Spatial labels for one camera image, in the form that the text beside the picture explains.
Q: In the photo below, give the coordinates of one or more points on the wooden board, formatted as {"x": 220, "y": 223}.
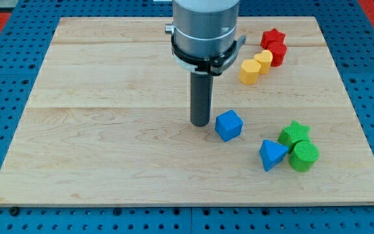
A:
{"x": 107, "y": 124}

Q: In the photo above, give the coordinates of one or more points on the yellow heart block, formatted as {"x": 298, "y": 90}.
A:
{"x": 264, "y": 58}

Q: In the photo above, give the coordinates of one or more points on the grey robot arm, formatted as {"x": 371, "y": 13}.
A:
{"x": 203, "y": 43}

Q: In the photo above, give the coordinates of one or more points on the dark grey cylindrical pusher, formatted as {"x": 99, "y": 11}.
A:
{"x": 200, "y": 99}

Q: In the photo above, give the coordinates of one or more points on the red star block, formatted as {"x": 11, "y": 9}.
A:
{"x": 271, "y": 36}

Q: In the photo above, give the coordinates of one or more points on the blue triangle block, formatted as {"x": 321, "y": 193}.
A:
{"x": 272, "y": 153}

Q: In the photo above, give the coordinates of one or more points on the red cylinder block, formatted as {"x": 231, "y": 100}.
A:
{"x": 278, "y": 50}

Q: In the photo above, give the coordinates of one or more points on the yellow hexagon block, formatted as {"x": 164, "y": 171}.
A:
{"x": 249, "y": 71}

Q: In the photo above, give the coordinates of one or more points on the blue cube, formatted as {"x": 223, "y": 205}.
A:
{"x": 228, "y": 125}

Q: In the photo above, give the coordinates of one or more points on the green star block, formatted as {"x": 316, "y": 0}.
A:
{"x": 293, "y": 134}

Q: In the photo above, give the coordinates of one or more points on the green cylinder block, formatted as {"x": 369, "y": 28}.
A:
{"x": 303, "y": 156}

